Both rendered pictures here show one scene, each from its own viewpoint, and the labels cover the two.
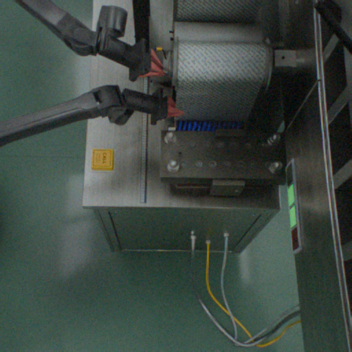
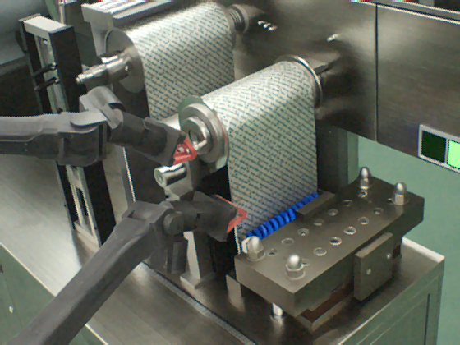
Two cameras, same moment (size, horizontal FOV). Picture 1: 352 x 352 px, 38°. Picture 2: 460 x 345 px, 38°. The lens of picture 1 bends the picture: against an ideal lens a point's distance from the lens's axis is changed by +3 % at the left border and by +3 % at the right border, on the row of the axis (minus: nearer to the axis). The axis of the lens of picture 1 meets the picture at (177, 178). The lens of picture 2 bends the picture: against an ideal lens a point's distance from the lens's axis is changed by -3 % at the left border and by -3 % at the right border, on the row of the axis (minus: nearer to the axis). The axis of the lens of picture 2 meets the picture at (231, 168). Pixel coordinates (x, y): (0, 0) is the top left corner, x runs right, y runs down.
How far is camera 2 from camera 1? 0.90 m
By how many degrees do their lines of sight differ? 44
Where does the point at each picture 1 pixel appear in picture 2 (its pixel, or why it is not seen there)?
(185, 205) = (347, 334)
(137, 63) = (164, 135)
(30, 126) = (76, 299)
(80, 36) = (81, 120)
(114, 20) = (106, 97)
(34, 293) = not seen: outside the picture
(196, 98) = (254, 163)
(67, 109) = (110, 250)
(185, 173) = (318, 269)
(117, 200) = not seen: outside the picture
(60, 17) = (41, 120)
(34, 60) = not seen: outside the picture
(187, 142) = (280, 245)
